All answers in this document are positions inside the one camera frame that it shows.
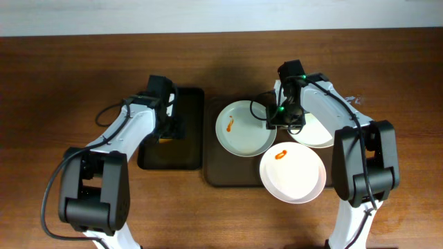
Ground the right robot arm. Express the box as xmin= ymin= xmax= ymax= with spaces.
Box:
xmin=267 ymin=73 xmax=400 ymax=248

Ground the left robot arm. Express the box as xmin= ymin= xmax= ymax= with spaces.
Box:
xmin=55 ymin=93 xmax=178 ymax=248

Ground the pale green plate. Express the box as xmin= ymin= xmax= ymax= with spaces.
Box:
xmin=215 ymin=100 xmax=277 ymax=157

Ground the large brown tray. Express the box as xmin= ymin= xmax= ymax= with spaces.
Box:
xmin=203 ymin=96 xmax=332 ymax=187

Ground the small black tray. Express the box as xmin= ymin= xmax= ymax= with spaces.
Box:
xmin=137 ymin=88 xmax=204 ymax=170

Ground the white plate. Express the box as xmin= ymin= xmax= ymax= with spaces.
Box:
xmin=289 ymin=113 xmax=334 ymax=149
xmin=259 ymin=142 xmax=327 ymax=204

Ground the yellow green sponge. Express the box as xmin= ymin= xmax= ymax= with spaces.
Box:
xmin=159 ymin=138 xmax=173 ymax=144

